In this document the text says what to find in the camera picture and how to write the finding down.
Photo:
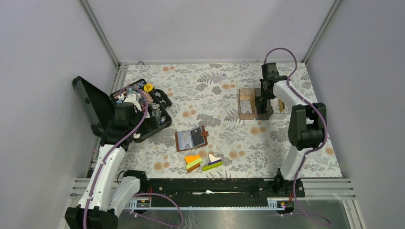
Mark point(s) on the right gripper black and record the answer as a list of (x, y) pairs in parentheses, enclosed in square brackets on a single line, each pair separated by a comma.
[(263, 96)]

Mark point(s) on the black VIP credit card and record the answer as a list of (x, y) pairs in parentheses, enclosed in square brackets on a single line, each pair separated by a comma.
[(197, 138)]

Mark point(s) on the brown leather card holder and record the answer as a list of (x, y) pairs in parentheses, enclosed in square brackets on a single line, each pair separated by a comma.
[(204, 133)]

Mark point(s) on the silver VIP credit card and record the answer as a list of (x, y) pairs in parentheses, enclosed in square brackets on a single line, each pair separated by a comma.
[(184, 140)]

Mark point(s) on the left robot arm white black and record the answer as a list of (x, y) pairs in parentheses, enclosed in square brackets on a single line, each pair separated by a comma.
[(99, 208)]

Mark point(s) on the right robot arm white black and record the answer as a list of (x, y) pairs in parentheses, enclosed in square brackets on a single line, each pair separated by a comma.
[(307, 130)]

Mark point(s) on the silver card on mat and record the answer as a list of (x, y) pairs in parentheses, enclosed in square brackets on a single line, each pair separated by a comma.
[(219, 77)]

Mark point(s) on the white purple green card stack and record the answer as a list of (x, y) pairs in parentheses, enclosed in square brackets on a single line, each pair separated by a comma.
[(214, 162)]

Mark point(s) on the orange green brown card stack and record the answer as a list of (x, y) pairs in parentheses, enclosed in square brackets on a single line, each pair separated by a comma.
[(193, 162)]

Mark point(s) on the floral patterned table mat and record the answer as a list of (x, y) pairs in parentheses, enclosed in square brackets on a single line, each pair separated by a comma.
[(248, 148)]

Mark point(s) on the yellow poker chip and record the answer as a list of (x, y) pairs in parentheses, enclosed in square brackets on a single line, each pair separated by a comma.
[(148, 87)]

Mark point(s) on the black poker chip case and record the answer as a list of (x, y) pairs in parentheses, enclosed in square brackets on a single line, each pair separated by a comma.
[(111, 119)]

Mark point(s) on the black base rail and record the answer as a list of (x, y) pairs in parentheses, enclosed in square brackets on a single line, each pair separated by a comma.
[(206, 193)]

